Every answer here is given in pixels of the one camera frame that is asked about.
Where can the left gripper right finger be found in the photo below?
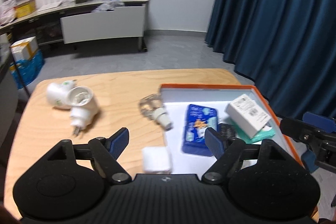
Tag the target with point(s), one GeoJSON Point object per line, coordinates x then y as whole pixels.
{"type": "Point", "coordinates": [227, 153]}

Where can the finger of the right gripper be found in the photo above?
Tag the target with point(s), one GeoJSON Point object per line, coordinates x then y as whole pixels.
{"type": "Point", "coordinates": [308, 160]}
{"type": "Point", "coordinates": [308, 134]}

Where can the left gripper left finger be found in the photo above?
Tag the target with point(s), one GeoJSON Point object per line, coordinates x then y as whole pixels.
{"type": "Point", "coordinates": [105, 152]}

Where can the white plug-in vaporizer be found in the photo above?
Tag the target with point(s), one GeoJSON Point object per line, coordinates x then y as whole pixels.
{"type": "Point", "coordinates": [84, 108]}

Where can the white square charger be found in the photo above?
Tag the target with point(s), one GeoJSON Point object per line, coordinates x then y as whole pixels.
{"type": "Point", "coordinates": [156, 160]}

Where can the teal flat box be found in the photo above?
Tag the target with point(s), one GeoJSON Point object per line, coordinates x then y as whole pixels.
{"type": "Point", "coordinates": [258, 134]}

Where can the orange-rimmed white box tray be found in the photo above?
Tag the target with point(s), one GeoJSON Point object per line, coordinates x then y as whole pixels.
{"type": "Point", "coordinates": [177, 97]}

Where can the white labelled carton box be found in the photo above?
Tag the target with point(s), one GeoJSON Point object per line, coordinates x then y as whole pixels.
{"type": "Point", "coordinates": [248, 115]}

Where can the blue cartoon tin box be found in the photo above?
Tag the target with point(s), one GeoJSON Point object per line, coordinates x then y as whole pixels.
{"type": "Point", "coordinates": [198, 119]}

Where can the clear liquid refill bottle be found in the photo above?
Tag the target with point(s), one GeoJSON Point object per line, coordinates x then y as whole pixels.
{"type": "Point", "coordinates": [153, 108]}

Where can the white cap with green logo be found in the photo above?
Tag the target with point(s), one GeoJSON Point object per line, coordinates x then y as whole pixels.
{"type": "Point", "coordinates": [57, 94]}

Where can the blue bag on floor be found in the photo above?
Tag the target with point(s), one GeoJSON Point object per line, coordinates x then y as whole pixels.
{"type": "Point", "coordinates": [28, 69]}

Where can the dark blue curtain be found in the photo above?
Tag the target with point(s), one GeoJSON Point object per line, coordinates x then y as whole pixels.
{"type": "Point", "coordinates": [286, 47]}

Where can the white yellow carton on floor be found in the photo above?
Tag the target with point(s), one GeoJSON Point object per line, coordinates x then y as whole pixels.
{"type": "Point", "coordinates": [24, 49]}

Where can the white media cabinet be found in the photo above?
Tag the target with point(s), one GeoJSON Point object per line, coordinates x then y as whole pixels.
{"type": "Point", "coordinates": [76, 23]}

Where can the yellow cardboard box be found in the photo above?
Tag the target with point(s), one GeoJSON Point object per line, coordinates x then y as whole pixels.
{"type": "Point", "coordinates": [25, 8]}

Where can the white plastic bag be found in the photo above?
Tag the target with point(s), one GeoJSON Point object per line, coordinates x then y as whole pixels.
{"type": "Point", "coordinates": [8, 13]}

